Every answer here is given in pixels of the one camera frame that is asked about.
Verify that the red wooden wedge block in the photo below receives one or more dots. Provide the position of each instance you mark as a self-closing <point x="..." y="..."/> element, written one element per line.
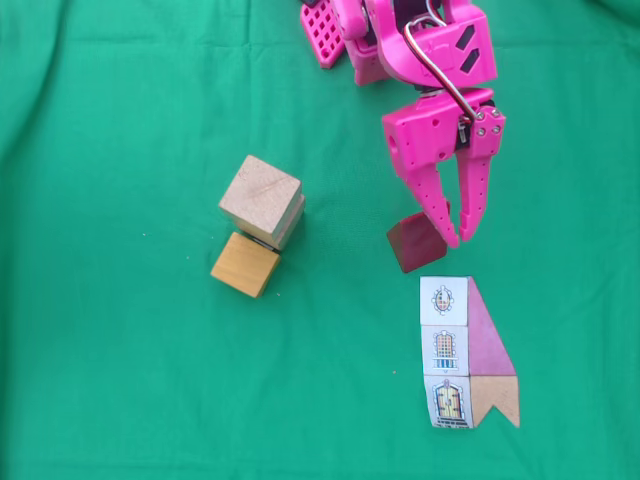
<point x="415" y="245"/>

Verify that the yellow notched wooden block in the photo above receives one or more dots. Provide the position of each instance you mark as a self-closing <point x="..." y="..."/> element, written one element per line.
<point x="245" y="265"/>

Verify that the green cloth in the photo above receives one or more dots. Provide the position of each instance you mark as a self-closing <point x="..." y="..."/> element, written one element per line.
<point x="100" y="300"/>

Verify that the wooden cube oval window print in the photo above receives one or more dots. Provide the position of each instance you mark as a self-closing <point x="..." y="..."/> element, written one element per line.
<point x="257" y="195"/>

